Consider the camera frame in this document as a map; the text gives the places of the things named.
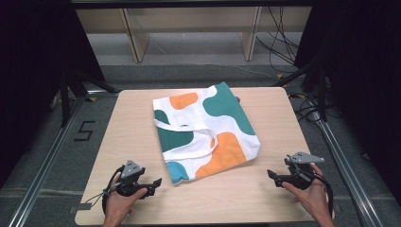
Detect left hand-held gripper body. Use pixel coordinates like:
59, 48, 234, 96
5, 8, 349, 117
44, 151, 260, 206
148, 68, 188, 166
114, 159, 156, 199

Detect white orange green tote bag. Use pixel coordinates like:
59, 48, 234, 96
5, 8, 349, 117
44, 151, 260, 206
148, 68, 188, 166
152, 81, 261, 185

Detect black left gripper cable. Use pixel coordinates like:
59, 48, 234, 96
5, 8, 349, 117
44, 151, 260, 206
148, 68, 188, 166
84, 165, 126, 216

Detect light wooden bench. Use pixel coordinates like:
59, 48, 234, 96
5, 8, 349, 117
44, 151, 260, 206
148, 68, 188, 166
75, 6, 313, 63

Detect metal floor rail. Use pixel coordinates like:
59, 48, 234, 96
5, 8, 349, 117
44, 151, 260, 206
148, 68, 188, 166
310, 110, 385, 227
8, 90, 121, 227

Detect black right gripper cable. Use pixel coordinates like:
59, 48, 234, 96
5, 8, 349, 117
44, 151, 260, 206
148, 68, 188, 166
310, 171, 335, 219

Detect person's right hand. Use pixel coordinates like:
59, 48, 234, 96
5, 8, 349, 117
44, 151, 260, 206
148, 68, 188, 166
281, 163, 331, 219

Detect black curtain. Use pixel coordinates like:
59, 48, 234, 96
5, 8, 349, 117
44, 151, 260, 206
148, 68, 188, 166
0, 0, 106, 187
293, 0, 401, 204

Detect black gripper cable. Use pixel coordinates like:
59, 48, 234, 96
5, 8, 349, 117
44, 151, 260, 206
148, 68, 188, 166
310, 171, 335, 219
84, 165, 126, 216

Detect black metal stand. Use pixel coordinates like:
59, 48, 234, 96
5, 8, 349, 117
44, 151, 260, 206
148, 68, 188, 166
273, 59, 329, 123
59, 67, 120, 128

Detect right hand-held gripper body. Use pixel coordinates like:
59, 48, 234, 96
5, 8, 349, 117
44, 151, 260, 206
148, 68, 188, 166
281, 151, 325, 191

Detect black floor cables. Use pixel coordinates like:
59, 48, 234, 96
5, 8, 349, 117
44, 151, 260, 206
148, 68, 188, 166
254, 6, 301, 74

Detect person's left hand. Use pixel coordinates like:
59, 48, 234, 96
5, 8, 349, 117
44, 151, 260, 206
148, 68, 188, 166
103, 175, 148, 225

